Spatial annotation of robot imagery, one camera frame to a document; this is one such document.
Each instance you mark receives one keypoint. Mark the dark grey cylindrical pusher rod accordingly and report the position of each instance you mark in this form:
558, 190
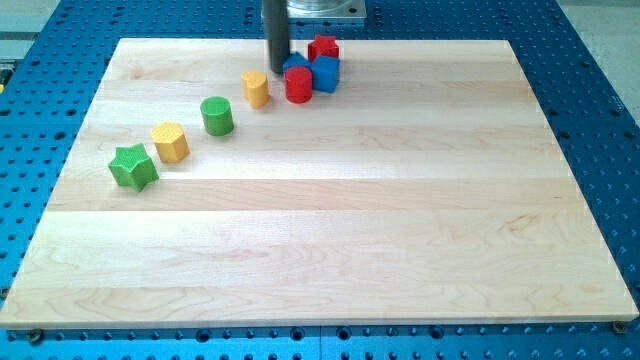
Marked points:
277, 33

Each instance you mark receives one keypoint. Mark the yellow heart block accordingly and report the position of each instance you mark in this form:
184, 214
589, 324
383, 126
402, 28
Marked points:
256, 88

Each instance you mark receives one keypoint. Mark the silver robot base flange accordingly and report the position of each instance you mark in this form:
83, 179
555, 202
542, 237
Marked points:
325, 9

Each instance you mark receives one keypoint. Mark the yellow hexagon block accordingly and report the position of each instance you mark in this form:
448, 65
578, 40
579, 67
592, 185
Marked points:
170, 142

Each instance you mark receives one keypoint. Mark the blue block behind cylinder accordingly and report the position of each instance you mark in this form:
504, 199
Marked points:
297, 64

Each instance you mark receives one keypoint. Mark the red star block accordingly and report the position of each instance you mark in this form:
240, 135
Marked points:
323, 45

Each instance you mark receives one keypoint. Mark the red cylinder block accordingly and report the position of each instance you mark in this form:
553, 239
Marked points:
298, 84

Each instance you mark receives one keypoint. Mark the blue cube block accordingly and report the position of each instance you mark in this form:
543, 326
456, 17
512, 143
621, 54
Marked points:
325, 73

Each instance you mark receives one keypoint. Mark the green cylinder block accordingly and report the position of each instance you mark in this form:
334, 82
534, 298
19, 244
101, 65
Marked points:
217, 116

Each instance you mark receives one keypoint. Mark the green star block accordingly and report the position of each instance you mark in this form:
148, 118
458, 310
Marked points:
133, 167

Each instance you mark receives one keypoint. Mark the light wooden board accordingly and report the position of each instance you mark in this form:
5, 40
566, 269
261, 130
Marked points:
428, 188

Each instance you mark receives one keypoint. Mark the left board stop screw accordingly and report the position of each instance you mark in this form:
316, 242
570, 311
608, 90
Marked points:
34, 336

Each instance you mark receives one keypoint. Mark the board stop screw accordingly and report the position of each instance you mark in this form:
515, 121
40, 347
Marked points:
34, 336
619, 328

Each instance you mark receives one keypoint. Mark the right board stop screw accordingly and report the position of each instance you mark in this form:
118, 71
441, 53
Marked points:
619, 328

